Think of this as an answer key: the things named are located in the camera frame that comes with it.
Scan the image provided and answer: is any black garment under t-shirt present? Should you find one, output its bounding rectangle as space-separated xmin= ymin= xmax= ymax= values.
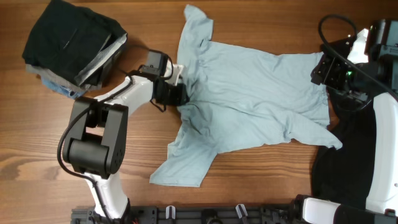
xmin=311 ymin=88 xmax=376 ymax=210

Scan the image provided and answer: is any grey folded garment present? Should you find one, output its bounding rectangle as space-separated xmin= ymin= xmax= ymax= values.
xmin=25 ymin=33 xmax=127 ymax=92

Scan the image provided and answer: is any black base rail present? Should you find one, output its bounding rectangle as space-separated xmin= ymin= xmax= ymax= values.
xmin=70 ymin=203 xmax=299 ymax=224

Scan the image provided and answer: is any black folded garment on stack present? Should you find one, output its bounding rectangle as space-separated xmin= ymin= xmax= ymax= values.
xmin=22 ymin=0 xmax=126 ymax=85

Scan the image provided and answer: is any light blue t-shirt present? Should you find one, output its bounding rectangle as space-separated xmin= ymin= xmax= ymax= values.
xmin=150 ymin=5 xmax=342 ymax=187

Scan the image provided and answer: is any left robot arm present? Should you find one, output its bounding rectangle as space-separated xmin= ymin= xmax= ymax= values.
xmin=57 ymin=50 xmax=189 ymax=223

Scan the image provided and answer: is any blue folded denim garment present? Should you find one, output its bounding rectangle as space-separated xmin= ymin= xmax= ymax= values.
xmin=41 ymin=78 xmax=86 ymax=99

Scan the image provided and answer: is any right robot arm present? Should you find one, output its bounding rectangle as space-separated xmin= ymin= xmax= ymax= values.
xmin=280 ymin=19 xmax=397 ymax=223

